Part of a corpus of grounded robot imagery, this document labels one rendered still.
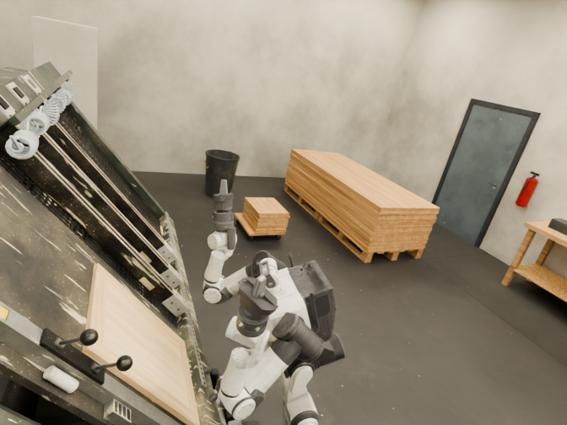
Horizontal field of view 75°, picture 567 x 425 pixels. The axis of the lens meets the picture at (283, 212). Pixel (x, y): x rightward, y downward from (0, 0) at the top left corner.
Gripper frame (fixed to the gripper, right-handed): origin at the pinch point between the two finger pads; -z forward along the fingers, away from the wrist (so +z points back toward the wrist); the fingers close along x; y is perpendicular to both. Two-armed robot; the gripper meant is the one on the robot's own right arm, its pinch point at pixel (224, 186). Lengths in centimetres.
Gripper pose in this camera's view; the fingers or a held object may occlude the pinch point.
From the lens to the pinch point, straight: 158.6
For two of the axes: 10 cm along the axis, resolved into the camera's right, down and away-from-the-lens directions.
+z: -0.4, 9.9, 1.6
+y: -9.6, -0.8, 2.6
